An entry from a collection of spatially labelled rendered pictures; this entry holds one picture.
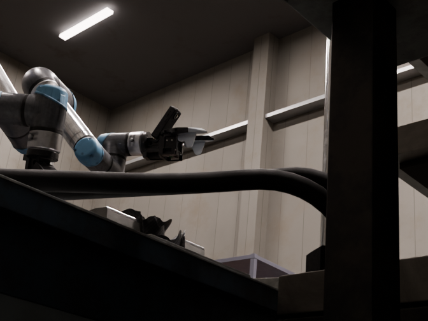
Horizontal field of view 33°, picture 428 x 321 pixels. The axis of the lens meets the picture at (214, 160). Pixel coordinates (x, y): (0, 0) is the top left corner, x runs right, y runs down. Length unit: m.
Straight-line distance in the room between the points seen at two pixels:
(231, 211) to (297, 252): 1.48
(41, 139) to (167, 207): 9.96
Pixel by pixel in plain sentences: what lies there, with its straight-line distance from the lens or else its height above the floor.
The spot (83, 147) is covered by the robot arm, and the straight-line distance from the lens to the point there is 2.09.
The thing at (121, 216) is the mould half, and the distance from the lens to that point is 1.32.
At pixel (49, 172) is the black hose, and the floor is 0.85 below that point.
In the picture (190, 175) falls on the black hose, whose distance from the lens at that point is 1.00.
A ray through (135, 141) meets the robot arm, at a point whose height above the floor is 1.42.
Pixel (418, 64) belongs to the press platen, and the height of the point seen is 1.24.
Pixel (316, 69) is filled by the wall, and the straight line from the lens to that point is 10.53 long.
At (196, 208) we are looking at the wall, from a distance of 11.06.
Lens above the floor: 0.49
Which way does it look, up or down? 24 degrees up
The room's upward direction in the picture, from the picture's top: 6 degrees clockwise
